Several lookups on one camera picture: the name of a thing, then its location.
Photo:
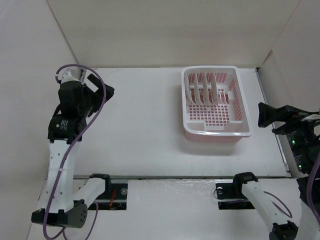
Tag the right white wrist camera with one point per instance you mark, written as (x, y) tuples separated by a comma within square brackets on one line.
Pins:
[(312, 117)]

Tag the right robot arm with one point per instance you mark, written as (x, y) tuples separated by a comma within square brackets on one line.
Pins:
[(307, 160)]

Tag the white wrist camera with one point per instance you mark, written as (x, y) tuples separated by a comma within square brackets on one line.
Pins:
[(312, 117), (68, 76)]

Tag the white plate green flower pattern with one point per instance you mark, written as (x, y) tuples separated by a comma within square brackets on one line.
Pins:
[(187, 88)]

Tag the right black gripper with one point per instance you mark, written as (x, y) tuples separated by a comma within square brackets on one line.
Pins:
[(269, 113)]

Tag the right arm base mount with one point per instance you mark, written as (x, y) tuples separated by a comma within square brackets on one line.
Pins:
[(229, 199)]

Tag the orange sunburst plate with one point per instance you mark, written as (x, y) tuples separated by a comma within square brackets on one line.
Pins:
[(205, 89), (196, 89)]

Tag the white plate teal red rim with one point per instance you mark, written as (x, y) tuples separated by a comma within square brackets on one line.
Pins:
[(214, 90)]

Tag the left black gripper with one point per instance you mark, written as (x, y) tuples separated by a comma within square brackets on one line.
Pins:
[(94, 81)]

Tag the pink white dish rack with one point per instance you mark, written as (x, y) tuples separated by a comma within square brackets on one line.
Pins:
[(214, 109)]

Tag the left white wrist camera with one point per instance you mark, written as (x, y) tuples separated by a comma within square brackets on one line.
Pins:
[(68, 76)]

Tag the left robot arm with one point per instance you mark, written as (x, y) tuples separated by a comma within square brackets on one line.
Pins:
[(59, 206)]

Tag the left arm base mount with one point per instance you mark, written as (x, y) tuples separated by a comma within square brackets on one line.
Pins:
[(116, 200)]

